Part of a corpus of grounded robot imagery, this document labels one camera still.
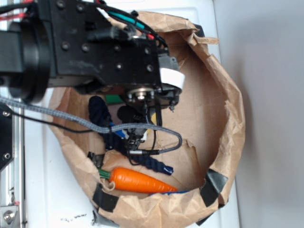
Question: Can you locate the blue block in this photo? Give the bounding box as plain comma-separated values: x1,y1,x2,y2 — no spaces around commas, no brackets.
149,190,189,196

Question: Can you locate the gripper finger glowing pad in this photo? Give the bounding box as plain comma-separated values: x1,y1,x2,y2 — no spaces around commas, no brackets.
159,56,185,106

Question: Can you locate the green rectangular block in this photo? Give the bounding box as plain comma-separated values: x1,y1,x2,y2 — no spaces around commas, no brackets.
105,95,124,105

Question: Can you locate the brown paper bag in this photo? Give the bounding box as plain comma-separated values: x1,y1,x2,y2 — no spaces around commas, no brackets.
51,11,245,228

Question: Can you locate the yellow sponge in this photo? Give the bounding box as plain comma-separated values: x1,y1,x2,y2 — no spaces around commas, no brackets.
145,113,157,138

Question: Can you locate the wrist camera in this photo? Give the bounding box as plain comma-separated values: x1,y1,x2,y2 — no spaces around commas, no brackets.
117,105,163,164

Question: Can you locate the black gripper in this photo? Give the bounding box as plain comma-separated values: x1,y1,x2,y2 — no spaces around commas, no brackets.
35,0,164,95

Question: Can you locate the aluminium rail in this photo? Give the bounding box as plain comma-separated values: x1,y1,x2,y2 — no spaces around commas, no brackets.
0,109,27,228

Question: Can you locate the orange toy carrot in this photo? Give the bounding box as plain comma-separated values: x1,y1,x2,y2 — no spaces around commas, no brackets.
98,167,178,193

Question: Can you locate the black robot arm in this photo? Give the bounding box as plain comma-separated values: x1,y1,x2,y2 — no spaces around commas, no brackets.
0,0,185,107

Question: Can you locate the black cable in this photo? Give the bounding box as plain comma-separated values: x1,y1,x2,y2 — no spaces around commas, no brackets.
0,111,95,134

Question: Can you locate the grey braided cable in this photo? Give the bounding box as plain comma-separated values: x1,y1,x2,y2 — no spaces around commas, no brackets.
0,96,183,156

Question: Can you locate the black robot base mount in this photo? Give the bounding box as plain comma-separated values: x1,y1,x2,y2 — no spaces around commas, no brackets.
0,104,14,172

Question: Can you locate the dark blue rope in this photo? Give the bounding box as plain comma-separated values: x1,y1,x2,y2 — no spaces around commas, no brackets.
88,95,174,176

